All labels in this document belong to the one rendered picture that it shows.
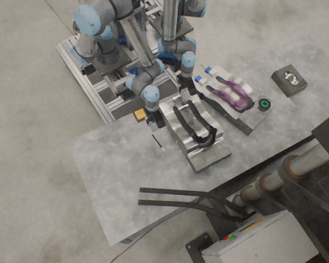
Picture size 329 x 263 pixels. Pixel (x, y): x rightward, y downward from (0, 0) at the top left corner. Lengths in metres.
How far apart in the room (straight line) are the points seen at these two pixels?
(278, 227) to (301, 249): 0.09
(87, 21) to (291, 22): 2.98
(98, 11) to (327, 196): 1.09
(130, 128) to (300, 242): 1.18
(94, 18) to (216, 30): 2.41
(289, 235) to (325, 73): 1.55
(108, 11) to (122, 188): 0.98
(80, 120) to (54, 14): 1.47
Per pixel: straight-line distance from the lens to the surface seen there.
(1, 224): 2.78
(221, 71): 2.02
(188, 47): 1.59
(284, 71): 2.15
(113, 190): 1.70
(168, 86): 2.67
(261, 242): 1.03
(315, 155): 0.90
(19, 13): 3.91
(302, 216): 1.30
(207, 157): 1.69
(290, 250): 1.07
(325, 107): 2.20
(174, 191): 1.60
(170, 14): 1.52
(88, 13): 1.22
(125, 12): 1.31
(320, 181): 1.08
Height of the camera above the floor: 2.44
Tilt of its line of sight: 66 degrees down
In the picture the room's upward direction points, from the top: 5 degrees clockwise
